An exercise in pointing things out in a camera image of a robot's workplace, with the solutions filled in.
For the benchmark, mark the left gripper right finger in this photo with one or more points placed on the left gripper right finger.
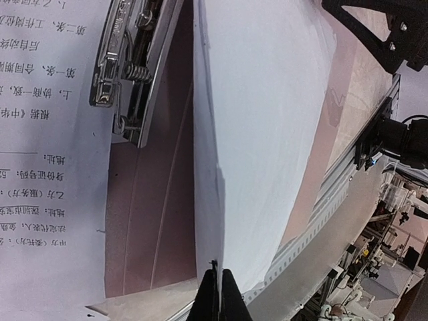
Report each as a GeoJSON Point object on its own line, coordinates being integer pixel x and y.
{"type": "Point", "coordinates": [233, 307]}

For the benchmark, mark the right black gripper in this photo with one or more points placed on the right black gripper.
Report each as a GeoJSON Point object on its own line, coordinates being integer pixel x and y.
{"type": "Point", "coordinates": [407, 41]}

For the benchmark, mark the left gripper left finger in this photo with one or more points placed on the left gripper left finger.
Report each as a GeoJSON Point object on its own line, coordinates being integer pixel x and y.
{"type": "Point", "coordinates": [206, 304]}

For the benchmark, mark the printed white paper sheet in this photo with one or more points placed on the printed white paper sheet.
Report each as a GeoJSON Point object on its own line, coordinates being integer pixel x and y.
{"type": "Point", "coordinates": [55, 150]}

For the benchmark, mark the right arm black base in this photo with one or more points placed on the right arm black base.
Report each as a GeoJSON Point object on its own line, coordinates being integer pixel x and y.
{"type": "Point", "coordinates": [404, 141]}

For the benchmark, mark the silver folder clip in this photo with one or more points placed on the silver folder clip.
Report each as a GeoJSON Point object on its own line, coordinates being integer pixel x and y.
{"type": "Point", "coordinates": [128, 70]}

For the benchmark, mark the front aluminium rail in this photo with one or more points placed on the front aluminium rail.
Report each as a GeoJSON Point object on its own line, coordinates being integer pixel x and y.
{"type": "Point", "coordinates": [307, 265]}

